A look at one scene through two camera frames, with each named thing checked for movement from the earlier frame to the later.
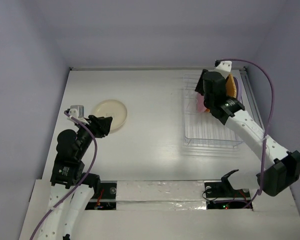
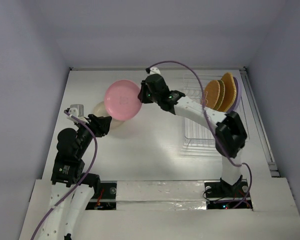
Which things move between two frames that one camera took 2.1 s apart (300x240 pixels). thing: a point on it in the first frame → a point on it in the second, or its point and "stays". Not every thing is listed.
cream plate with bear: [109, 108] stays
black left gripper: [100, 125] stays
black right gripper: [203, 81] → [145, 91]
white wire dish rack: [203, 129] stays
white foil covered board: [160, 195] stays
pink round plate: [201, 107] → [121, 101]
